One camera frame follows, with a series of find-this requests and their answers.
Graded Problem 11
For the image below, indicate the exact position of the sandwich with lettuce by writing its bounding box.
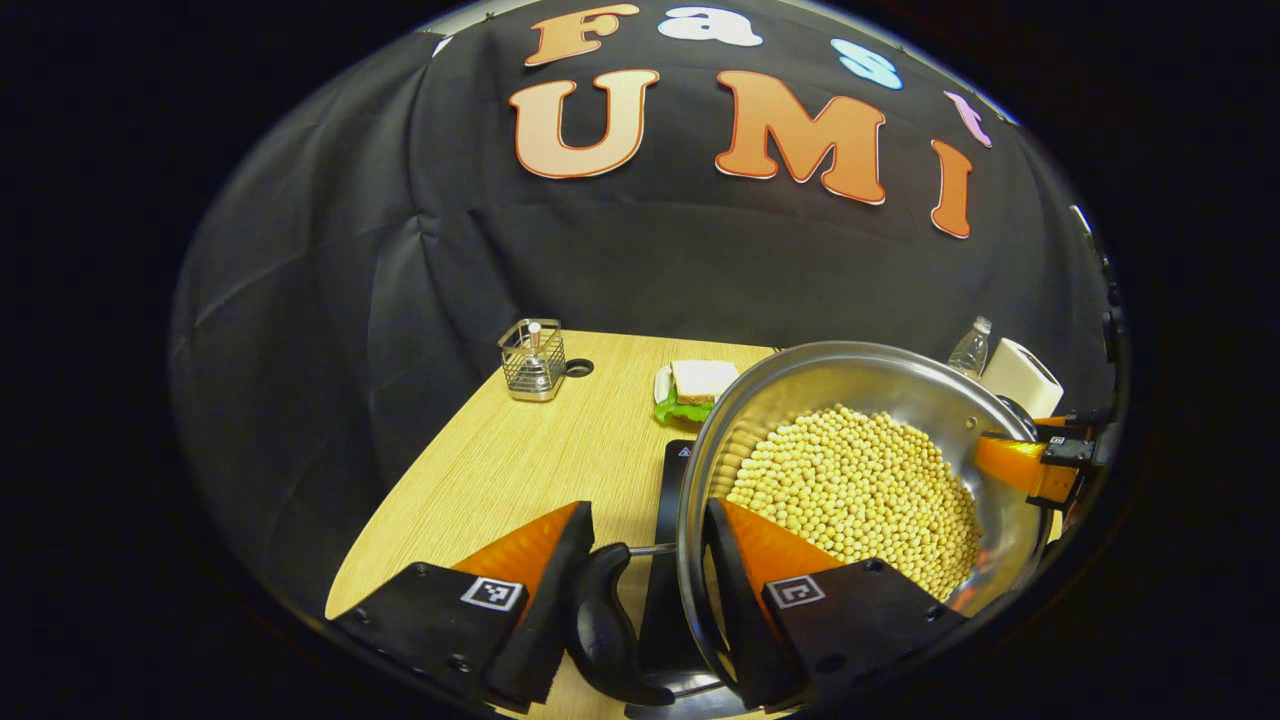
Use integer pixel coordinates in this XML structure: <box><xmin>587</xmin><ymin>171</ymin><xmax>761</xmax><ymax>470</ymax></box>
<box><xmin>653</xmin><ymin>360</ymin><xmax>742</xmax><ymax>425</ymax></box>

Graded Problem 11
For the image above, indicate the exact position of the clear plastic water bottle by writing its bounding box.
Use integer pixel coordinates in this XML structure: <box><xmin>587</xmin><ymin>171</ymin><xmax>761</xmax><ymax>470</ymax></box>
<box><xmin>946</xmin><ymin>316</ymin><xmax>995</xmax><ymax>380</ymax></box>

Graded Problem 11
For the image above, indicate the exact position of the white toaster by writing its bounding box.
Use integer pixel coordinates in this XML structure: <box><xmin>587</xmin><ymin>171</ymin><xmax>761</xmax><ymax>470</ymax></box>
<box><xmin>978</xmin><ymin>338</ymin><xmax>1065</xmax><ymax>420</ymax></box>

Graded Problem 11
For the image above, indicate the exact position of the steel pot with black handles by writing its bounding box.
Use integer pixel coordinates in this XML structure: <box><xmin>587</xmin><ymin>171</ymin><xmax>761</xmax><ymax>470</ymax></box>
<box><xmin>565</xmin><ymin>340</ymin><xmax>1057</xmax><ymax>707</ymax></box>

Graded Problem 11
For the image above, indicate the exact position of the wire basket holder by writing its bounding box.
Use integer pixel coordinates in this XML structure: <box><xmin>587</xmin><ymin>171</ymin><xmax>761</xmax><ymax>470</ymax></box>
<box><xmin>497</xmin><ymin>318</ymin><xmax>568</xmax><ymax>404</ymax></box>

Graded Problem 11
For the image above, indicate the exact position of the black induction cooktop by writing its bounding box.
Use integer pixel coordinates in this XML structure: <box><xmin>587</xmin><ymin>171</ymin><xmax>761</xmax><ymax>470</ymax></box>
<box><xmin>625</xmin><ymin>438</ymin><xmax>743</xmax><ymax>720</ymax></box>

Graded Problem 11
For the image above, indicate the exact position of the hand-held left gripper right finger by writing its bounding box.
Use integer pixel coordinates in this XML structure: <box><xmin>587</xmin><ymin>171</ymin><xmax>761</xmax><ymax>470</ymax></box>
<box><xmin>703</xmin><ymin>497</ymin><xmax>967</xmax><ymax>713</ymax></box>

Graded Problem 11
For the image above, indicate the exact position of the pile of soybeans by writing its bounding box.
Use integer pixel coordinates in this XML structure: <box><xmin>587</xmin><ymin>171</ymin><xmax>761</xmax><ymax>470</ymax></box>
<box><xmin>725</xmin><ymin>404</ymin><xmax>984</xmax><ymax>602</ymax></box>

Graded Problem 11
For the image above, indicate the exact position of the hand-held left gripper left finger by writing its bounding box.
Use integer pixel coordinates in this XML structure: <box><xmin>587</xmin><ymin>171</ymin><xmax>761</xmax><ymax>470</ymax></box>
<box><xmin>330</xmin><ymin>500</ymin><xmax>597</xmax><ymax>714</ymax></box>

